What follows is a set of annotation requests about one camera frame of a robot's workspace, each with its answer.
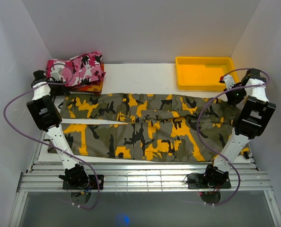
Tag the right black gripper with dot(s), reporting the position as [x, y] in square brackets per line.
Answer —
[232, 100]

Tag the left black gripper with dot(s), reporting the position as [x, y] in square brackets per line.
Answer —
[63, 91]

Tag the olive yellow camouflage trousers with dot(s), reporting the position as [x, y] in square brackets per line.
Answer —
[148, 127]

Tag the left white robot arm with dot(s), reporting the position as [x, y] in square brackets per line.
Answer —
[47, 118]

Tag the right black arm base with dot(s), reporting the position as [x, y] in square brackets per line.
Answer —
[209, 188]

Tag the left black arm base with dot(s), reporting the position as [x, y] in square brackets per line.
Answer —
[82, 195]

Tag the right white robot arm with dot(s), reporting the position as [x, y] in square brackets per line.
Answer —
[250, 123]

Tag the orange camouflage folded trousers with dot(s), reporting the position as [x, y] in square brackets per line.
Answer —
[91, 80]

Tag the pink camouflage folded trousers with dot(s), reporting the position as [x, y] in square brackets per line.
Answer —
[70, 68]

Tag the yellow plastic tray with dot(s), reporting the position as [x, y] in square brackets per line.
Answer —
[203, 73]

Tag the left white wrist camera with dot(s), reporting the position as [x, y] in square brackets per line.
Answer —
[56, 74]

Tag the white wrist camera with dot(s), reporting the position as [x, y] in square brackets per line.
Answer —
[56, 74]
[228, 81]

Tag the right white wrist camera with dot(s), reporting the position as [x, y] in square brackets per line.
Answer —
[228, 81]

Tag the aluminium rail frame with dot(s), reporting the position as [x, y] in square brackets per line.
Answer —
[133, 176]

